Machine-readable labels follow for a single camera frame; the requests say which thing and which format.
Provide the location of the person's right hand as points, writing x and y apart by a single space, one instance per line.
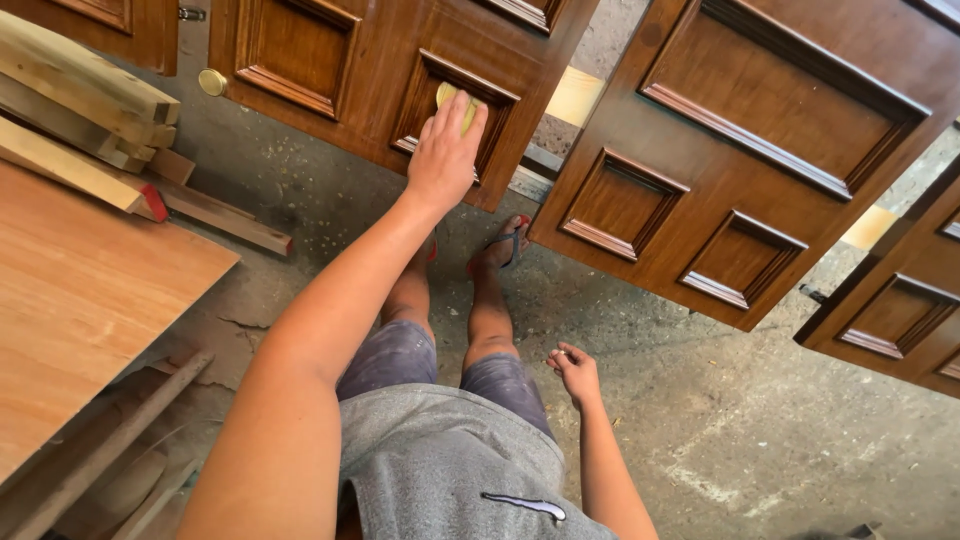
579 379

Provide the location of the person's left hand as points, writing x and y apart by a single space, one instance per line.
444 161

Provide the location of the person's right fingers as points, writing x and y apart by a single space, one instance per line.
564 360

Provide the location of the person's left fingers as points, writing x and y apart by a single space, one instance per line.
454 120

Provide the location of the yellow sanding sponge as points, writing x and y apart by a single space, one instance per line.
446 94

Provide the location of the person's right leg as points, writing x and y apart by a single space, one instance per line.
487 315

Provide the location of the person's leg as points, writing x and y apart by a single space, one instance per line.
487 315
409 292

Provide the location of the grey metal bar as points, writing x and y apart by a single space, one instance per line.
534 176

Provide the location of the red and blue flip-flop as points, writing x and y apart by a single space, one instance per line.
433 249
514 244

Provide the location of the brown panelled door with knob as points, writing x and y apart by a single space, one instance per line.
330 45

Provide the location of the grey t-shirt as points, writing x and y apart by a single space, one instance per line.
450 465

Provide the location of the blue-grey shorts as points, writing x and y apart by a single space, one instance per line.
397 360

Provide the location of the person's left leg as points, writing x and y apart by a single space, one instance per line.
409 292

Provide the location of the brass door knob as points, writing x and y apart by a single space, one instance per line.
212 82

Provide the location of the long brown wooden strip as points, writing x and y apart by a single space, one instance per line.
225 219

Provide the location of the large brown panelled wooden door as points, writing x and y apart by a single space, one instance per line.
750 150

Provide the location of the metal door hinge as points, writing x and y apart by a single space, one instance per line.
192 13

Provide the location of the small brown wood block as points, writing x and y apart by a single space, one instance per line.
171 165

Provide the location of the thick light wooden beam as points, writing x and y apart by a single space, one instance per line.
67 124
75 71

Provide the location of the wooden plank with red end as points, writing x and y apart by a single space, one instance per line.
75 174

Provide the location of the light plywood sheet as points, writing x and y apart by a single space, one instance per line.
82 300

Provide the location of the long dusty wooden batten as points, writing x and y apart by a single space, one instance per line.
112 442

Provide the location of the round dusty wooden piece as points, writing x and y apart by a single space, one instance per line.
120 491

